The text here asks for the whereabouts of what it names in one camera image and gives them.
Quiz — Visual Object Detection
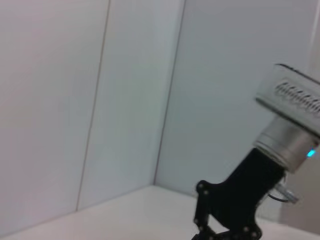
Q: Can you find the silver right gripper connector stub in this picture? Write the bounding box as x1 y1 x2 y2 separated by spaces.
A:
276 183 300 203

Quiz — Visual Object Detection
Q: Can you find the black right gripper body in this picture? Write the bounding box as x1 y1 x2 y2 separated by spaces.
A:
195 147 287 240

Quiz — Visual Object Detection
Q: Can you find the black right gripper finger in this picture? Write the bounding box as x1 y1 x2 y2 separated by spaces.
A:
192 196 216 240
207 229 237 240

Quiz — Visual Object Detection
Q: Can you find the grey right gripper cable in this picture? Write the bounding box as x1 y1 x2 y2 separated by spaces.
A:
267 191 288 202

